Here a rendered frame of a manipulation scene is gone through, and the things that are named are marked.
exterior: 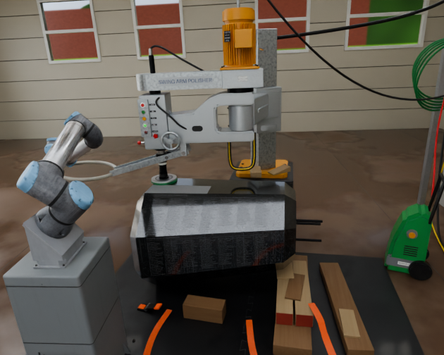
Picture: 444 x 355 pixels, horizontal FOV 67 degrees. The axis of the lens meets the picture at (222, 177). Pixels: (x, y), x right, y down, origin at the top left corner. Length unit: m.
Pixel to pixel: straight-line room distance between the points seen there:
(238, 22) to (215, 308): 2.01
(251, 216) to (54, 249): 1.28
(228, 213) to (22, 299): 1.34
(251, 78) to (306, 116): 6.31
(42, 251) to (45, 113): 8.31
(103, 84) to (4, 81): 2.58
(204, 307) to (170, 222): 0.66
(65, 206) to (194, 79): 1.30
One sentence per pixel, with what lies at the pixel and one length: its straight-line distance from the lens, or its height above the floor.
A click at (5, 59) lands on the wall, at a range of 10.44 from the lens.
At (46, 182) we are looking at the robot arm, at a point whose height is 1.30.
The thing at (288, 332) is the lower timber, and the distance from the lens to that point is 2.49.
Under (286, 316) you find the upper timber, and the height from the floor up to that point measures 0.17.
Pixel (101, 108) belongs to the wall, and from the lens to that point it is 9.38.
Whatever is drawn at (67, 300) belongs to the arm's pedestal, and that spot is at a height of 0.71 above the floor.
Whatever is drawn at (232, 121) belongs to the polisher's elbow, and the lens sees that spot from 2.61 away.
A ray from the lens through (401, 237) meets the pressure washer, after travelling 3.23.
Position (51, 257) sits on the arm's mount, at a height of 0.91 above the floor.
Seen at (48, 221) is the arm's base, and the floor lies 1.09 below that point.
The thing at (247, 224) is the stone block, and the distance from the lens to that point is 2.42.
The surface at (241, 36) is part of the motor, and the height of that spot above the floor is 1.96.
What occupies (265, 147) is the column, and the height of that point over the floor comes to 1.00.
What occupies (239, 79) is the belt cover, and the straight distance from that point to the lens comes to 2.52.
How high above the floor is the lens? 1.82
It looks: 19 degrees down
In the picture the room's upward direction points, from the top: 3 degrees counter-clockwise
